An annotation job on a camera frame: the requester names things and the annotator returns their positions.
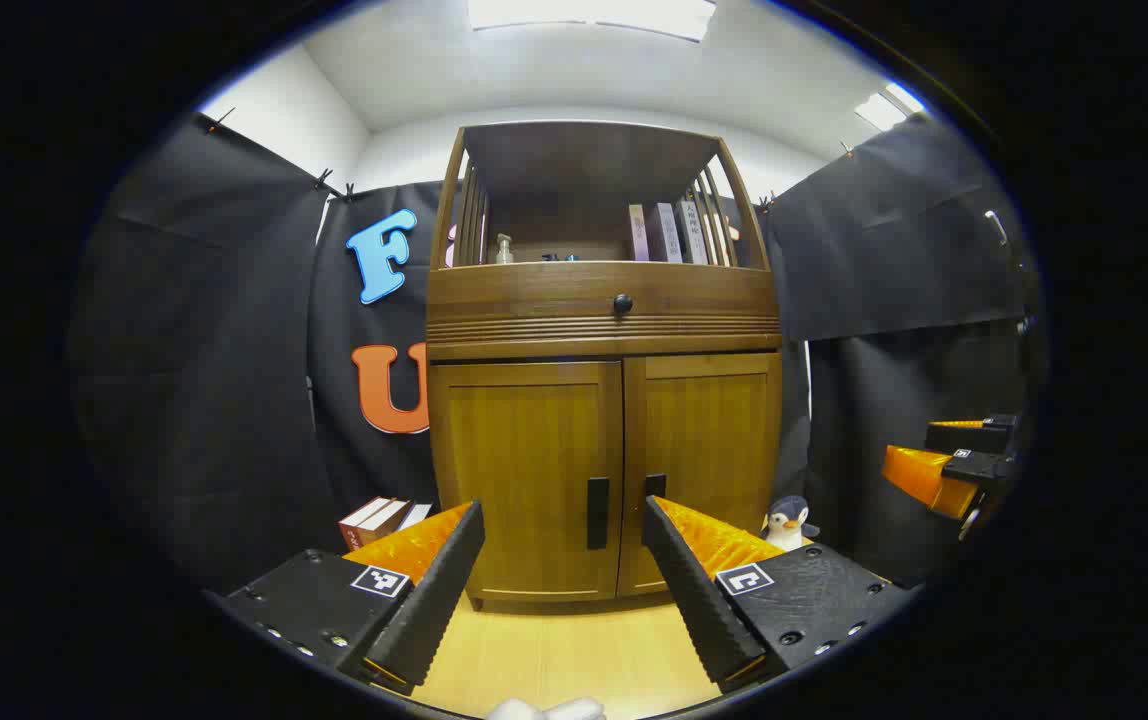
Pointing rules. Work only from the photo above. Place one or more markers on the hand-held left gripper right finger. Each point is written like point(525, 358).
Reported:
point(694, 600)

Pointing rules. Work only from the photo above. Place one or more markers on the pale purple book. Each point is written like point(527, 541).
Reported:
point(638, 232)
point(664, 232)
point(692, 232)

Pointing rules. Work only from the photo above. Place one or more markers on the blue cover book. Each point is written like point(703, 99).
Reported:
point(416, 514)

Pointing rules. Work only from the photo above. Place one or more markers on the black backdrop cloth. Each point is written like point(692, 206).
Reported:
point(214, 350)

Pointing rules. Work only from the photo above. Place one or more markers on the small ceiling light panel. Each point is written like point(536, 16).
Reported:
point(889, 105)

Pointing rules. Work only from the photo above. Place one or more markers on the wooden double-door shoe cabinet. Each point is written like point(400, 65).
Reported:
point(584, 160)

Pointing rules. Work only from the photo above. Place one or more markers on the wooden shoe cabinet door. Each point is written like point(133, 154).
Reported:
point(704, 430)
point(524, 450)

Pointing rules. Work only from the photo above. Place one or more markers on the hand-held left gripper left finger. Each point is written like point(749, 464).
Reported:
point(434, 600)

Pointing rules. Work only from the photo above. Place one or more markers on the red-brown book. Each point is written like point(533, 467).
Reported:
point(362, 522)
point(389, 516)

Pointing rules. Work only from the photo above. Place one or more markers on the wooden cabinet drawer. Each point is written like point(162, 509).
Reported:
point(534, 300)

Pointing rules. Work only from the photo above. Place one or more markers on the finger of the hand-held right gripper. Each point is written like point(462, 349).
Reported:
point(969, 438)
point(924, 478)

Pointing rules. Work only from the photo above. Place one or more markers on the large ceiling light panel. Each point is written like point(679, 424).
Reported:
point(589, 15)

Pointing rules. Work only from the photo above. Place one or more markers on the black round drawer knob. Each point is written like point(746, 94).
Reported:
point(623, 304)

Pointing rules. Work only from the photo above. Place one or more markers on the penguin plush toy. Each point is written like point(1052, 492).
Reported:
point(787, 525)

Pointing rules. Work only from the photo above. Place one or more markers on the clear pump bottle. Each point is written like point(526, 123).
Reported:
point(504, 250)

